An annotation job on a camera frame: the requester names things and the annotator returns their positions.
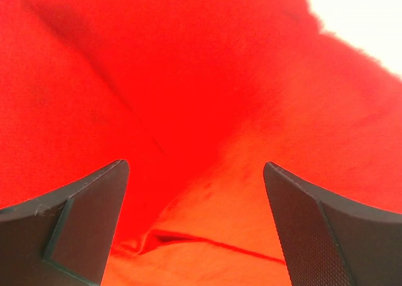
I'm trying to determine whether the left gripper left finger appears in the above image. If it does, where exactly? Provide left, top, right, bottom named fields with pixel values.
left=1, top=160, right=129, bottom=286

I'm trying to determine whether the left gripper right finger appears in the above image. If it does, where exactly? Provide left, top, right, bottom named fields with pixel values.
left=263, top=162, right=401, bottom=286

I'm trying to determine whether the red t shirt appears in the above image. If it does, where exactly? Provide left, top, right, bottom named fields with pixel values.
left=1, top=0, right=401, bottom=285

